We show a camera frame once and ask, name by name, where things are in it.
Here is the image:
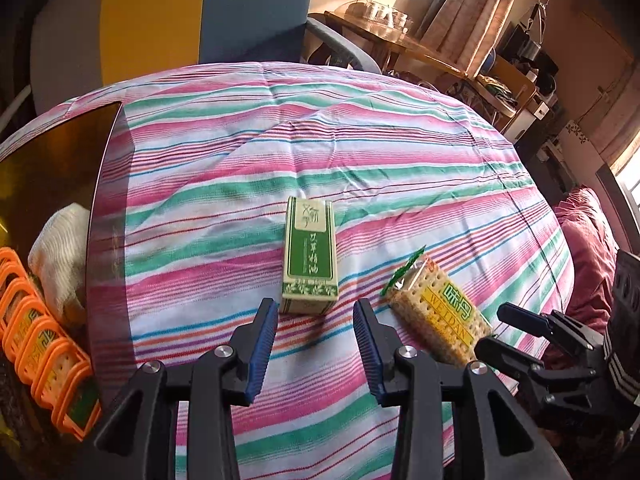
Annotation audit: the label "orange plastic rack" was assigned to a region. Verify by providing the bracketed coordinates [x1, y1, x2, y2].
[0, 246, 102, 442]

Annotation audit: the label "white floral box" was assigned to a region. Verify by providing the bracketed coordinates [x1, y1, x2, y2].
[560, 120, 589, 149]

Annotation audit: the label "cream towel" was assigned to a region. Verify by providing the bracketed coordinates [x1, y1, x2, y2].
[27, 202, 91, 328]

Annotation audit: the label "yellow label cracker packet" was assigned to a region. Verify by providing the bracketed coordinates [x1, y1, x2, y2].
[382, 245, 493, 368]

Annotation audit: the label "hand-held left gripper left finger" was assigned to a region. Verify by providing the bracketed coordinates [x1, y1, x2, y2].
[95, 297, 279, 480]

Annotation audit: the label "clear plastic containers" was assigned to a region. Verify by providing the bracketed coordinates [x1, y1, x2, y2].
[347, 1, 414, 34]

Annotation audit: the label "golden box container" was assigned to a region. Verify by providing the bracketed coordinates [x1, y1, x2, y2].
[0, 102, 126, 480]

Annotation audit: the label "person's right forearm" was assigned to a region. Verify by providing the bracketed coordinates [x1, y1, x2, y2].
[602, 330, 640, 407]

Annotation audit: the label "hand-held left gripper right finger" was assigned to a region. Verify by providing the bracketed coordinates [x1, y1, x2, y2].
[352, 299, 557, 480]

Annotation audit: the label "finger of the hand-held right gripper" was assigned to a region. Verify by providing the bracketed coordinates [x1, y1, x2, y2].
[474, 337, 546, 387]
[496, 302, 599, 362]

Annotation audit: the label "green white carton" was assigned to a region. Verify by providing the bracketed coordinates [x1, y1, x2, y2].
[280, 196, 340, 315]

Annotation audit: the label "beige curtain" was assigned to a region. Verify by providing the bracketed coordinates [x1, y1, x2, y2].
[420, 0, 541, 79]

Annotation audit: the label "wooden table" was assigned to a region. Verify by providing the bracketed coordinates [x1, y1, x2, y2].
[324, 10, 538, 126]

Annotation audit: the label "grey chair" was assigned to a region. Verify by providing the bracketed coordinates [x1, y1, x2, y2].
[305, 17, 383, 73]

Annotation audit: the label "striped pink green blanket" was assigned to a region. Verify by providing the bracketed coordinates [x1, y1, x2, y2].
[0, 60, 576, 480]

